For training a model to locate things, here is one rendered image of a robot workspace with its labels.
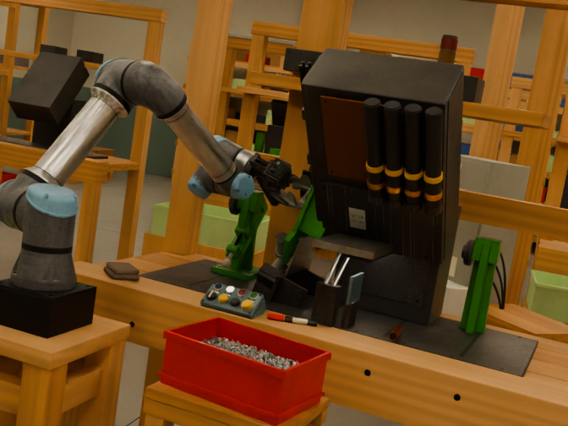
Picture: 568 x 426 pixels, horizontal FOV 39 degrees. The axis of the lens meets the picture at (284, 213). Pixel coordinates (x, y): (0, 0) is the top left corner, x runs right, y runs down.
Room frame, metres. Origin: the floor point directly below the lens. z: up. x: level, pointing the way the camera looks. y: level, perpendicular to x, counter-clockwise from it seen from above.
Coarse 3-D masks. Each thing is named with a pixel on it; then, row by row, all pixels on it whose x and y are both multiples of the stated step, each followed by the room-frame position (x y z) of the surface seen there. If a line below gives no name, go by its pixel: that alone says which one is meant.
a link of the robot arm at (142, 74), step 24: (144, 72) 2.03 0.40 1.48; (144, 96) 2.03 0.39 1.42; (168, 96) 2.04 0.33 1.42; (168, 120) 2.08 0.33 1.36; (192, 120) 2.10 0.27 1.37; (192, 144) 2.13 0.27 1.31; (216, 144) 2.17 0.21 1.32; (216, 168) 2.18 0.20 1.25; (216, 192) 2.28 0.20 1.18; (240, 192) 2.21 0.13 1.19
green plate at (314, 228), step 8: (312, 192) 2.20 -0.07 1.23; (312, 200) 2.21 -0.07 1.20; (304, 208) 2.20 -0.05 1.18; (312, 208) 2.21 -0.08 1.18; (304, 216) 2.21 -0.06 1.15; (312, 216) 2.20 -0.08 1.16; (296, 224) 2.21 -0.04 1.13; (304, 224) 2.21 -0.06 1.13; (312, 224) 2.20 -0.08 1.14; (320, 224) 2.19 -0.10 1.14; (304, 232) 2.28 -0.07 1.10; (312, 232) 2.20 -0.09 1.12; (320, 232) 2.19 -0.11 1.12
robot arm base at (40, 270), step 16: (32, 256) 1.81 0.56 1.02; (48, 256) 1.81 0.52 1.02; (64, 256) 1.84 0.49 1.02; (16, 272) 1.81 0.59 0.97; (32, 272) 1.80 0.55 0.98; (48, 272) 1.81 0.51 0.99; (64, 272) 1.83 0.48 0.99; (32, 288) 1.79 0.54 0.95; (48, 288) 1.80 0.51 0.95; (64, 288) 1.82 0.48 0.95
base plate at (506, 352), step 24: (192, 264) 2.55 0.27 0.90; (216, 264) 2.62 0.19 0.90; (192, 288) 2.23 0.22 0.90; (288, 312) 2.13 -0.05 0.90; (360, 312) 2.26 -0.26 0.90; (384, 336) 2.04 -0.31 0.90; (408, 336) 2.08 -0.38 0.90; (432, 336) 2.11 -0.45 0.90; (456, 336) 2.16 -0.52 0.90; (480, 336) 2.20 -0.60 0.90; (504, 336) 2.24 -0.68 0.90; (480, 360) 1.96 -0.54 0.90; (504, 360) 1.99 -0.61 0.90; (528, 360) 2.03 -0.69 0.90
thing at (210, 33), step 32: (224, 0) 2.78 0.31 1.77; (320, 0) 2.62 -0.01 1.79; (352, 0) 2.66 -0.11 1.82; (224, 32) 2.81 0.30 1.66; (320, 32) 2.62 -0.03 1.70; (192, 64) 2.78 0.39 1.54; (192, 96) 2.78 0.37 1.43; (288, 128) 2.64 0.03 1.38; (192, 160) 2.76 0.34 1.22; (288, 160) 2.63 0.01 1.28; (192, 224) 2.78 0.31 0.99; (288, 224) 2.62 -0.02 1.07
